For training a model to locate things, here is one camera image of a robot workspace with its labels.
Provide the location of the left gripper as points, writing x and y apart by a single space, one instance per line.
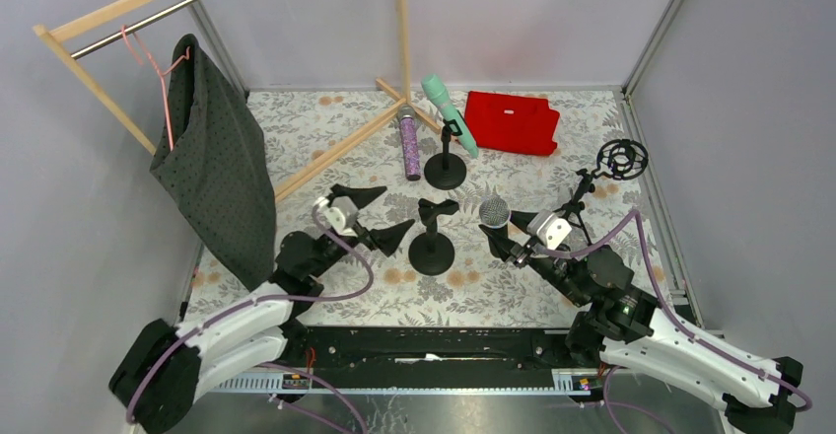
365 221

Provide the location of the purple glitter microphone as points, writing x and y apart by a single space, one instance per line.
409 142

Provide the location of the dark grey dotted garment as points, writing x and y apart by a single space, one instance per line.
212 163

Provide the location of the mint green microphone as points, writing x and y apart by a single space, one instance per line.
438 94

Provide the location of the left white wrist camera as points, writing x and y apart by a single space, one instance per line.
340 213

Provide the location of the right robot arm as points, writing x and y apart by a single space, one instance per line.
622 325

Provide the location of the black round-base mic stand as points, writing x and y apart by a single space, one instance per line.
445 170

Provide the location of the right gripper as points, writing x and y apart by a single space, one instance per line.
519 240

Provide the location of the wooden clothes rack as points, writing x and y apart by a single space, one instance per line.
55 39

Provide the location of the black glitter microphone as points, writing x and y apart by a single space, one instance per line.
495 213

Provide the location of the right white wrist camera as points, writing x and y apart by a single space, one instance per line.
549 229

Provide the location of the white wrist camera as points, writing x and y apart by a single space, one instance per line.
340 213
549 229

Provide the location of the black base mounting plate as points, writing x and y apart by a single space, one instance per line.
435 358

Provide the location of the black tripod shock-mount stand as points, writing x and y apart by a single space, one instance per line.
620 159

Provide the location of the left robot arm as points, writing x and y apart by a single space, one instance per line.
169 367

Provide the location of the red folded cloth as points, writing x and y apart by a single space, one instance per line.
514 124

